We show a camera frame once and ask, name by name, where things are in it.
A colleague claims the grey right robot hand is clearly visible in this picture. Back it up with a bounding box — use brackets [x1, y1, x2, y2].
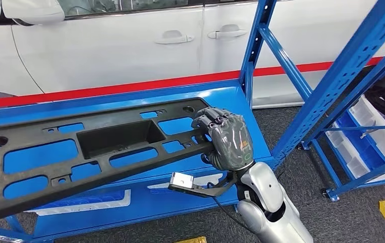
[191, 106, 255, 172]

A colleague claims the black plastic panel part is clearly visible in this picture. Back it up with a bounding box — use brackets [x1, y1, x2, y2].
[0, 97, 215, 226]

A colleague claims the large blue metal shelf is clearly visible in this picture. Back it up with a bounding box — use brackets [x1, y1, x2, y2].
[0, 0, 385, 243]

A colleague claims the blue wheeled shelf rack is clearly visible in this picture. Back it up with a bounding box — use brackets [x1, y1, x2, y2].
[299, 33, 385, 202]

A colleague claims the white car with red stripe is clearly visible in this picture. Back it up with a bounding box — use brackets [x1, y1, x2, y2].
[0, 0, 385, 110]

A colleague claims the black camera bracket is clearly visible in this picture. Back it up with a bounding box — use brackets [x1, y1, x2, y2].
[168, 173, 238, 198]

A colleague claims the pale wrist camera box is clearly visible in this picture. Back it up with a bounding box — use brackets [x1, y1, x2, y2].
[169, 172, 195, 189]

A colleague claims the thin black camera cable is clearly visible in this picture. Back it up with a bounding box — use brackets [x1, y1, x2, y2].
[207, 182, 256, 235]

